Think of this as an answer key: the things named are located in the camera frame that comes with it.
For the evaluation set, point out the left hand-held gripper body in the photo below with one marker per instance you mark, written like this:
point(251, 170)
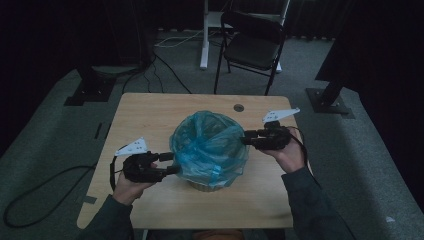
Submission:
point(138, 168)

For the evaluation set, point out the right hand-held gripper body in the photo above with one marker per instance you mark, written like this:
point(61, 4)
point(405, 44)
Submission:
point(273, 136)

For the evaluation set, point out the green plastic trash bin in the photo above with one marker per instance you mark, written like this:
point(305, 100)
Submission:
point(205, 187)

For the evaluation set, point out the blue plastic trash bag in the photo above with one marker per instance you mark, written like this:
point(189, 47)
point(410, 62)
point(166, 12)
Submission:
point(208, 146)

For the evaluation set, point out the person's left hand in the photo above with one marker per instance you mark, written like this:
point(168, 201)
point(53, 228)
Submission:
point(128, 190)

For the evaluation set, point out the person's right hand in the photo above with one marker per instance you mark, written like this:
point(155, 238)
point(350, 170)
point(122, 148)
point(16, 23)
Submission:
point(291, 156)

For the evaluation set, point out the black stand with base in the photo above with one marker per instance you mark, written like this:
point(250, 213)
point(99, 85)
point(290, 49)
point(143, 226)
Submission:
point(328, 100)
point(90, 90)

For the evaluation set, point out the black folding chair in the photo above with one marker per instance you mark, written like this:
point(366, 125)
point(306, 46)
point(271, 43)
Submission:
point(251, 46)

